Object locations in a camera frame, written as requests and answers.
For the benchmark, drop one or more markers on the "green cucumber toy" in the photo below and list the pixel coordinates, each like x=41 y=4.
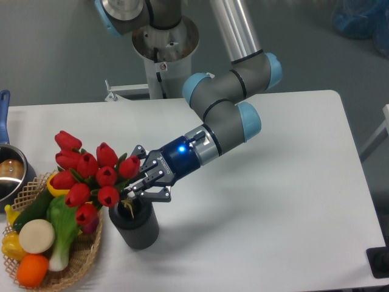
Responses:
x=36 y=210

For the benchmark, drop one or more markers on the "cream round bun toy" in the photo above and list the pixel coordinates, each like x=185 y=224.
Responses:
x=37 y=236

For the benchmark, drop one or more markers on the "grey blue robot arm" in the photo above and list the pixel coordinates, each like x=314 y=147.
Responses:
x=220 y=102

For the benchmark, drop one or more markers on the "red tulip bouquet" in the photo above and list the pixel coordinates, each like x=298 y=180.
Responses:
x=95 y=180

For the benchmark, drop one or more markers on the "grey ribbed cylindrical vase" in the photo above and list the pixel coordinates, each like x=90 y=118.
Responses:
x=136 y=222

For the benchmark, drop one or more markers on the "yellow banana toy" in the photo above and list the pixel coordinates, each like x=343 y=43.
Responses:
x=11 y=214

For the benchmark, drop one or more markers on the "green bok choy toy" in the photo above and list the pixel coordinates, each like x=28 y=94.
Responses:
x=62 y=219

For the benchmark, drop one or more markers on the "yellow bell pepper toy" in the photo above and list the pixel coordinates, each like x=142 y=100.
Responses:
x=12 y=248

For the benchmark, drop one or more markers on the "woven wicker basket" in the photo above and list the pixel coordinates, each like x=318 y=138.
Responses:
x=83 y=251

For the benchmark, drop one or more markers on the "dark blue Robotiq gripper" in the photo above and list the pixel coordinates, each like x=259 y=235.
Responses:
x=162 y=168

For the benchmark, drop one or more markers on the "orange fruit toy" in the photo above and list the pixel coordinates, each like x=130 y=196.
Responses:
x=32 y=270

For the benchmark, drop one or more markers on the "blue plastic bag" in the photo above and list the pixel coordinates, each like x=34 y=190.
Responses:
x=363 y=20

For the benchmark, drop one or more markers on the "white frame at right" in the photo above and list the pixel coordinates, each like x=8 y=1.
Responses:
x=377 y=138

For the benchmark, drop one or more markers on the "red radish toy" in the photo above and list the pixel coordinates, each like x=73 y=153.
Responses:
x=91 y=227

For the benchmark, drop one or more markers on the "blue handled steel saucepan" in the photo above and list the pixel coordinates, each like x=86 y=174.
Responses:
x=16 y=171

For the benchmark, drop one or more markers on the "yellow squash toy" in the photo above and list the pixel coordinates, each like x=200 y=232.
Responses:
x=52 y=190

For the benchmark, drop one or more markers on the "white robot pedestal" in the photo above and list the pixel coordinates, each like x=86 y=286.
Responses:
x=166 y=56

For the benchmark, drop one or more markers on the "black device at table edge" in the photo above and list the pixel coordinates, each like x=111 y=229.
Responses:
x=378 y=261

